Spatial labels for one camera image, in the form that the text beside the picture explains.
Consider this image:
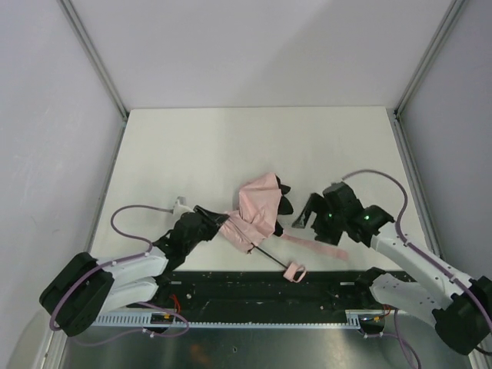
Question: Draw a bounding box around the pink folding umbrella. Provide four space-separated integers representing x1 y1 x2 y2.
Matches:
219 172 349 283

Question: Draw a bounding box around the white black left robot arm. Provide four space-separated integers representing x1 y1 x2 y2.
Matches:
39 204 229 337

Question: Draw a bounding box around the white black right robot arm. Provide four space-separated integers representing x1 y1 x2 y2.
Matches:
292 182 491 355

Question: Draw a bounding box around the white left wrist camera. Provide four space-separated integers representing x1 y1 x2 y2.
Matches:
172 196 193 218

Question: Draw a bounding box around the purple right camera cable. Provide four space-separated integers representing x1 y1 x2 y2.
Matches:
341 168 492 331

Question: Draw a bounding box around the purple camera cable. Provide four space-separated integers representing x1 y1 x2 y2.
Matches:
48 205 178 332
341 168 492 331

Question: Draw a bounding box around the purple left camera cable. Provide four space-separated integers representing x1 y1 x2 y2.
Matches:
48 205 178 332

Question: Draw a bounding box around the aluminium corner post right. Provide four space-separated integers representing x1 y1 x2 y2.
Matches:
394 0 472 120

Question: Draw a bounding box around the aluminium corner post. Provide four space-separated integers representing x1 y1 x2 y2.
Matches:
56 0 130 128
394 0 472 120

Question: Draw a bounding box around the grey slotted cable duct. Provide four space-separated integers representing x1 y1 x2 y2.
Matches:
82 310 364 332

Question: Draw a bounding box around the aluminium corner post left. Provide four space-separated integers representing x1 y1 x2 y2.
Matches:
56 0 130 128

